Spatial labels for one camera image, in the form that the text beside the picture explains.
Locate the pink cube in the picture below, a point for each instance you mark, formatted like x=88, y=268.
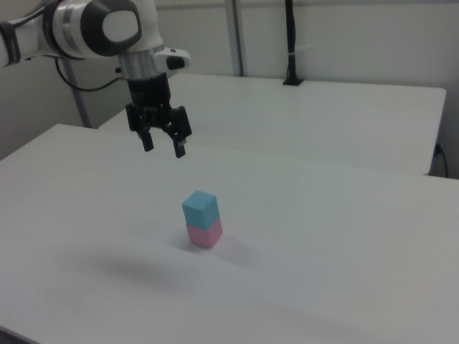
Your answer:
x=205, y=235

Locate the black camera stand pole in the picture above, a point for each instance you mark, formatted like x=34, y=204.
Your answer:
x=291, y=43

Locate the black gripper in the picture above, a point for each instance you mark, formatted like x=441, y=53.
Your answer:
x=148, y=94

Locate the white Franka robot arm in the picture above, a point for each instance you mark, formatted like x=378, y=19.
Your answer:
x=71, y=27

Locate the grey wall frame post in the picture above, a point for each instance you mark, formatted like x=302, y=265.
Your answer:
x=77, y=93
x=235, y=36

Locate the blue cube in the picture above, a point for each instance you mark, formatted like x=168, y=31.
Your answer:
x=199, y=209

